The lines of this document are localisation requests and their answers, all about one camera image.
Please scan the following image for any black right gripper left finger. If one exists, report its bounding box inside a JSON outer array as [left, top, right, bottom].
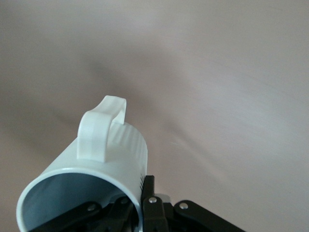
[[65, 196, 136, 232]]

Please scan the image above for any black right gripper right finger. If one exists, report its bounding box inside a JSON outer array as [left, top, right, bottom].
[[141, 175, 247, 232]]

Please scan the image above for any white ribbed mug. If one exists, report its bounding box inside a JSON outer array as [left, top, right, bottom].
[[16, 95, 148, 232]]

